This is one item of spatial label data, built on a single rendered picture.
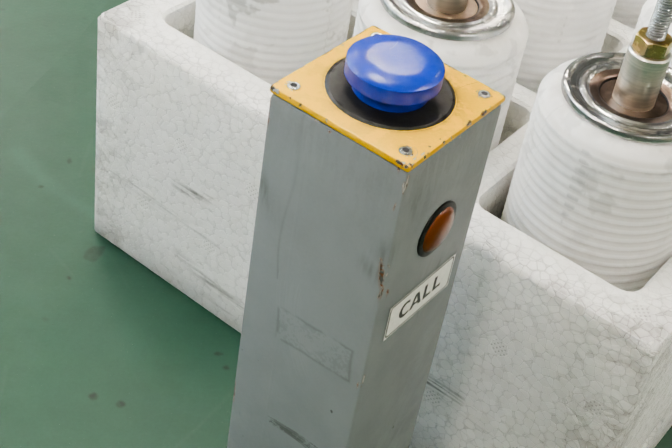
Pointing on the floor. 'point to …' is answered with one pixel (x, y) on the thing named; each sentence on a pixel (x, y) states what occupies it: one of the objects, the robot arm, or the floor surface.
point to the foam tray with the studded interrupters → (195, 142)
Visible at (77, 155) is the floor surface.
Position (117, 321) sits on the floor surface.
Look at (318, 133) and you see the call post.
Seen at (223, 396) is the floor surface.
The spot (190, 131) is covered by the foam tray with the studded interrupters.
